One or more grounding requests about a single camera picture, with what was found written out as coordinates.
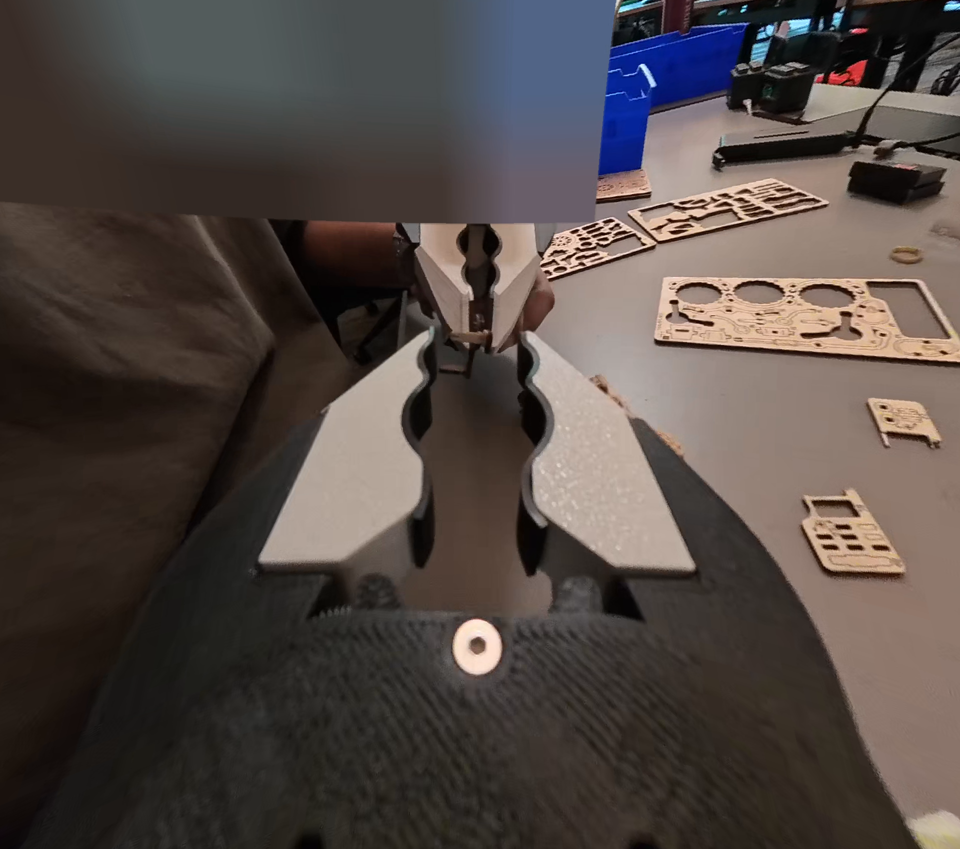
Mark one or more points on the square wooden puzzle sheet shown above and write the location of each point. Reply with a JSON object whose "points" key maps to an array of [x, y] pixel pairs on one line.
{"points": [[592, 249]]}

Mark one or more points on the large blue plastic bin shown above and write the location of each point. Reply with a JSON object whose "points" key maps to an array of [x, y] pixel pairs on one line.
{"points": [[690, 61]]}

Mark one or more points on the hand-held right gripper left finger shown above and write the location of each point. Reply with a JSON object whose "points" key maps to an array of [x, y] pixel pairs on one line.
{"points": [[345, 489]]}

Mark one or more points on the black box red label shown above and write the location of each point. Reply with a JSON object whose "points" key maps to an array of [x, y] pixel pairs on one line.
{"points": [[896, 180]]}

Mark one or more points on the black chair armrest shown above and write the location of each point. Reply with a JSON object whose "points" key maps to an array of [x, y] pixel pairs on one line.
{"points": [[375, 331]]}

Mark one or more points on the small blue plastic bin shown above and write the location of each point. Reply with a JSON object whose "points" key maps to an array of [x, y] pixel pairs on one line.
{"points": [[622, 121]]}

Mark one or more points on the dark wooden puzzle sheet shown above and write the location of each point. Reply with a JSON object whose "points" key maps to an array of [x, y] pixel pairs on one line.
{"points": [[622, 187]]}

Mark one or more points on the small slotted wooden sheet piece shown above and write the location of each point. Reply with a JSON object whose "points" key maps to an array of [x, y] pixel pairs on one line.
{"points": [[855, 534]]}

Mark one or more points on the person's olive brown clothing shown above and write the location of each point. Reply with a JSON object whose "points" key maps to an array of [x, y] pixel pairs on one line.
{"points": [[112, 376]]}

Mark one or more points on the person's left forearm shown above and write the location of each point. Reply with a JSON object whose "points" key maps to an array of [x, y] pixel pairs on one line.
{"points": [[345, 249]]}

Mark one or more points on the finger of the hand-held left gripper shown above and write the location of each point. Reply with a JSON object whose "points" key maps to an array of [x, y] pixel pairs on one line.
{"points": [[442, 271], [517, 279]]}

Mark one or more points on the small notched wooden sheet piece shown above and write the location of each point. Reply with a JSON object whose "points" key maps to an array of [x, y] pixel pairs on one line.
{"points": [[904, 418]]}

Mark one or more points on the grey desk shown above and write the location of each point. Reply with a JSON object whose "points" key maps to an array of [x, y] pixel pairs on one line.
{"points": [[750, 429]]}

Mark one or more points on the large wooden sheet round holes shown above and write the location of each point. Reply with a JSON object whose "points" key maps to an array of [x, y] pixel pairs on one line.
{"points": [[795, 324]]}

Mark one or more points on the small wooden model part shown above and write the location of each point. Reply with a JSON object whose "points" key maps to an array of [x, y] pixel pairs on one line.
{"points": [[472, 337]]}

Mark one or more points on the person's left hand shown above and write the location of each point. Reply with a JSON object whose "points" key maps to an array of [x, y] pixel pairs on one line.
{"points": [[541, 309]]}

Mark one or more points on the black charger dock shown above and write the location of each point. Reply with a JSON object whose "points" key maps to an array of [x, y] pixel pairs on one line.
{"points": [[772, 88]]}

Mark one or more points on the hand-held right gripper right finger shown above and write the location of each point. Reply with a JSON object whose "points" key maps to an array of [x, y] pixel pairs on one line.
{"points": [[607, 489]]}

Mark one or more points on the long wooden puzzle sheet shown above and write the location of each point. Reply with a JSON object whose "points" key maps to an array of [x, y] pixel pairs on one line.
{"points": [[795, 204]]}

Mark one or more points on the long black flat bar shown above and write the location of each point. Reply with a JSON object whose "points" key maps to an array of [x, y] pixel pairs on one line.
{"points": [[780, 148]]}

